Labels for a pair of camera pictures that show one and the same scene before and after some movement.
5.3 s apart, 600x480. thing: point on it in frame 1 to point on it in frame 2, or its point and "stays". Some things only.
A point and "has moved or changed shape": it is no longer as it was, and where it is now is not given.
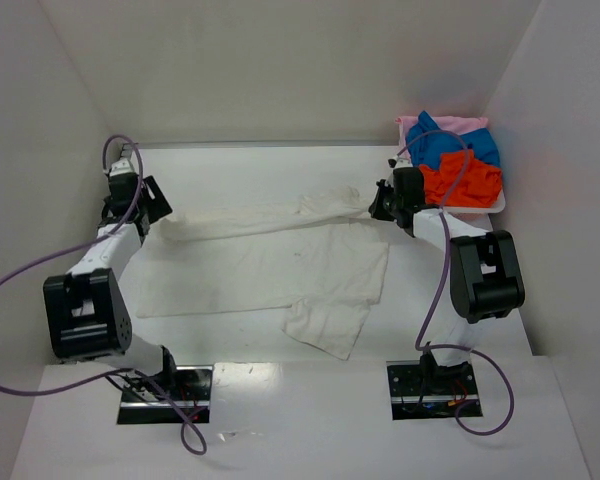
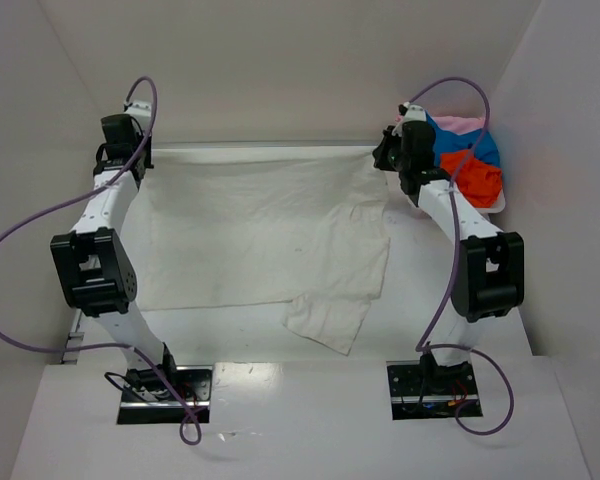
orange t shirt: (461, 181) stays
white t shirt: (324, 256) has moved or changed shape
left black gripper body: (155, 195) to (121, 130)
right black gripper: (381, 201) to (385, 153)
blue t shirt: (427, 149) stays
